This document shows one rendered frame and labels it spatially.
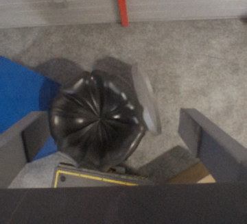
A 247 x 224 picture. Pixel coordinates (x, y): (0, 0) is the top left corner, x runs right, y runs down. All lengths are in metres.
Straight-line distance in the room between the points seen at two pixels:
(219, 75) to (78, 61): 1.27
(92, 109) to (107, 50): 0.79
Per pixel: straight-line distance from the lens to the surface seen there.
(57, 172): 1.38
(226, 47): 1.83
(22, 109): 1.15
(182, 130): 0.16
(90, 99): 1.03
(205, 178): 1.35
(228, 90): 1.73
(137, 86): 1.02
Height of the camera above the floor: 1.53
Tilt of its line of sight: 81 degrees down
